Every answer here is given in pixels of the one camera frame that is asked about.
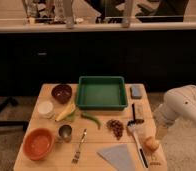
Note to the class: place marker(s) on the orange plastic bowl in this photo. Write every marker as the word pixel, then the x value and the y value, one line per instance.
pixel 38 144

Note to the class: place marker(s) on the blue sponge block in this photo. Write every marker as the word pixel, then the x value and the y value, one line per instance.
pixel 135 92

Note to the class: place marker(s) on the black marker pen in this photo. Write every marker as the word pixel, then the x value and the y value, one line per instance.
pixel 133 112

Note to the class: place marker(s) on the green plastic tray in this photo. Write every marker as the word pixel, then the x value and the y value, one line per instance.
pixel 101 93

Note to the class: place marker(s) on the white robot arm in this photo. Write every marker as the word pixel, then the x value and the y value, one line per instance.
pixel 180 101

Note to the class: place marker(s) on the small metal cup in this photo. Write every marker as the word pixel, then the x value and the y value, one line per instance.
pixel 65 133

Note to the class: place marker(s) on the green chili pepper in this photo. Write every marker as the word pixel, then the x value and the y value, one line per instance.
pixel 92 118

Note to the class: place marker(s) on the black office chair base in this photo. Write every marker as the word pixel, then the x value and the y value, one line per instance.
pixel 5 120

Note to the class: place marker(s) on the grey-blue folded cloth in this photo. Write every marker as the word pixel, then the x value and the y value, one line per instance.
pixel 118 156

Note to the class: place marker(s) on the dark red bowl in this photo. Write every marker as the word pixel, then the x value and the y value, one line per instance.
pixel 62 93

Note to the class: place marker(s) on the bunch of dark grapes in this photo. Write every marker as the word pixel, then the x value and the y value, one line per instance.
pixel 116 127

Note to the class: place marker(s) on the white paper cup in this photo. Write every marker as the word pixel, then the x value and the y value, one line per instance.
pixel 45 109

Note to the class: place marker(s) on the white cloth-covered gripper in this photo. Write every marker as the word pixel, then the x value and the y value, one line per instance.
pixel 163 116

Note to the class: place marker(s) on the yellow-orange apple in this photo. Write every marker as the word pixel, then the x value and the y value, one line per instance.
pixel 151 143

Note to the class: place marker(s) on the yellow corn cob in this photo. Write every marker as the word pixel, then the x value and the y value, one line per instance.
pixel 67 111

